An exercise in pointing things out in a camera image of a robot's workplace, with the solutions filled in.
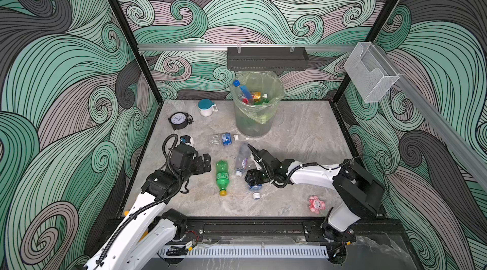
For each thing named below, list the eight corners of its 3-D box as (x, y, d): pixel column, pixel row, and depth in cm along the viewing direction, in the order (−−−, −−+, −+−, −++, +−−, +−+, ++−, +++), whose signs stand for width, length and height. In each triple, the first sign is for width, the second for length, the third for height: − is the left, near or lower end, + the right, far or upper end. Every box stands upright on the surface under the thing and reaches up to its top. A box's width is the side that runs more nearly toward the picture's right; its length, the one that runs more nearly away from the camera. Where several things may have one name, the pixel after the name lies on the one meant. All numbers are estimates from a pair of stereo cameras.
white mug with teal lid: (195, 111, 116) (193, 104, 111) (207, 102, 121) (205, 96, 116) (206, 119, 111) (205, 112, 107) (218, 110, 116) (217, 103, 112)
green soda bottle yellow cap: (215, 196, 83) (214, 192, 80) (217, 164, 94) (217, 159, 90) (228, 196, 83) (227, 192, 80) (229, 164, 94) (228, 159, 90)
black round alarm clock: (167, 130, 108) (165, 126, 106) (171, 116, 115) (169, 112, 113) (190, 130, 108) (189, 126, 106) (193, 116, 115) (192, 112, 113)
